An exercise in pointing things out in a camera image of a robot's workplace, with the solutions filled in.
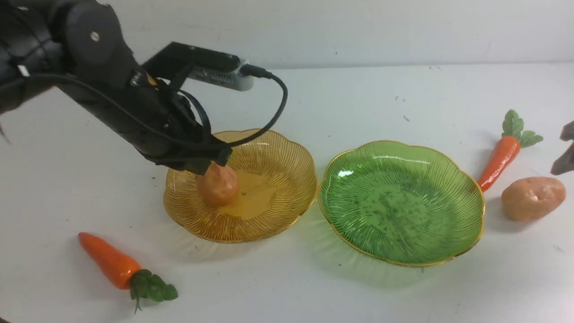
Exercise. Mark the toy potato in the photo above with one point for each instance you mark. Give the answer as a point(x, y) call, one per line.
point(530, 199)
point(219, 185)

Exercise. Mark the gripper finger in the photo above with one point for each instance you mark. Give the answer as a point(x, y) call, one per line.
point(564, 163)
point(567, 133)

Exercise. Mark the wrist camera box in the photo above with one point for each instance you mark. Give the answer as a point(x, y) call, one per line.
point(178, 62)

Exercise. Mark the toy carrot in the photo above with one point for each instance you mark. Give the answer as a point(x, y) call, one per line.
point(125, 273)
point(514, 137)

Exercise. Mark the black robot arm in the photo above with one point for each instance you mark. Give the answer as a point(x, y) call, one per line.
point(78, 47)

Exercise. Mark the green ribbed plastic plate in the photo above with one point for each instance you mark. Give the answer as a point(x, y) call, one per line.
point(403, 204)

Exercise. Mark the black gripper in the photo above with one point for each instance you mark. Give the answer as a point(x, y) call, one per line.
point(166, 126)

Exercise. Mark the amber ribbed plastic plate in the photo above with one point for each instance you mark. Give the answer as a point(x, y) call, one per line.
point(277, 184)

